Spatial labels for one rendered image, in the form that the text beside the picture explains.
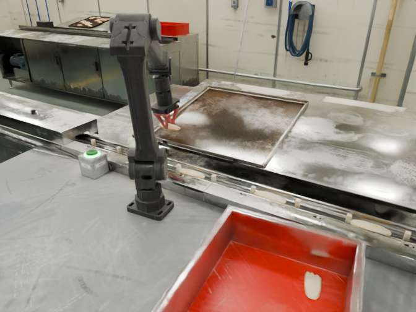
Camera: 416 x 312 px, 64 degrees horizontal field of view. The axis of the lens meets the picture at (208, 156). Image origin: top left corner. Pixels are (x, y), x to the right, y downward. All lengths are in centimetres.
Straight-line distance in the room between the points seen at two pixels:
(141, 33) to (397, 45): 399
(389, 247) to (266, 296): 33
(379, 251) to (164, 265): 51
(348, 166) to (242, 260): 50
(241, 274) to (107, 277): 31
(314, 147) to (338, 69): 349
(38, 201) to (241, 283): 69
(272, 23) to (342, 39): 93
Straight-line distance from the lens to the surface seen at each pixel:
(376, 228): 98
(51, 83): 524
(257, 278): 82
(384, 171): 117
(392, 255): 93
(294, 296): 80
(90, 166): 121
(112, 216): 103
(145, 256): 88
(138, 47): 76
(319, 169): 113
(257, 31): 493
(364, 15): 457
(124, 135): 156
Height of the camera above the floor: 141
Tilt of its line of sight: 27 degrees down
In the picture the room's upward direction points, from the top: straight up
